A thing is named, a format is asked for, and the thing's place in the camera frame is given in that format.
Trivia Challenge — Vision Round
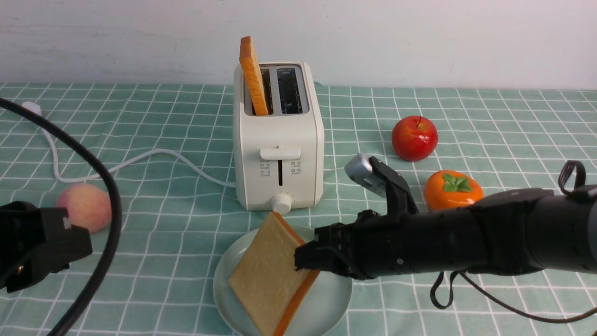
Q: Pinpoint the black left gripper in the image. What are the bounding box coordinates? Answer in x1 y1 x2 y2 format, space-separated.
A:
0 201 92 294

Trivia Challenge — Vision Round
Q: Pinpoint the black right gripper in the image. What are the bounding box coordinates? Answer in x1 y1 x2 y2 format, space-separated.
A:
294 209 420 280

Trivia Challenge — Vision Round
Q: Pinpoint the toast slice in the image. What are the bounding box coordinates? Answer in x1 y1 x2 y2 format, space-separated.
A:
228 212 319 336
239 36 269 116

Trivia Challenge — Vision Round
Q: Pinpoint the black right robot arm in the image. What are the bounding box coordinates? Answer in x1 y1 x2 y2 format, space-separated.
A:
294 189 596 280

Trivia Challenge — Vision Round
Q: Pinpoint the cream white toaster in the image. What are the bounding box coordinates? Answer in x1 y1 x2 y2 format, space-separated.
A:
232 62 325 215

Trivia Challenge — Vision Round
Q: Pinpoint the pink peach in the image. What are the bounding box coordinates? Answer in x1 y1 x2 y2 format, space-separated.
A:
55 183 112 234

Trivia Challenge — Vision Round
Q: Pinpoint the pale green plate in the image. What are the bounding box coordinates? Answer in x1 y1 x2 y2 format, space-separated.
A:
213 230 353 336

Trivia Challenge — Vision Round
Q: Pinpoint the orange persimmon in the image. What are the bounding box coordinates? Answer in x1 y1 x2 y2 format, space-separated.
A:
423 170 484 211

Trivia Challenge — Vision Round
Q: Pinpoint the red apple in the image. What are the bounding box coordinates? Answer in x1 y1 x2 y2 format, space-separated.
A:
391 115 438 162

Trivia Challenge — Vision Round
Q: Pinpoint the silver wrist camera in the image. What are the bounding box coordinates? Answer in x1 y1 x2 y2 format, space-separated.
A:
345 153 386 198

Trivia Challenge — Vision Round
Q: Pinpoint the thick black cable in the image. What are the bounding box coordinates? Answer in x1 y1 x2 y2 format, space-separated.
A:
0 97 123 336

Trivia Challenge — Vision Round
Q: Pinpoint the thin black cable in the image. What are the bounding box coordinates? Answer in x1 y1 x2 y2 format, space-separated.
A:
430 160 597 324

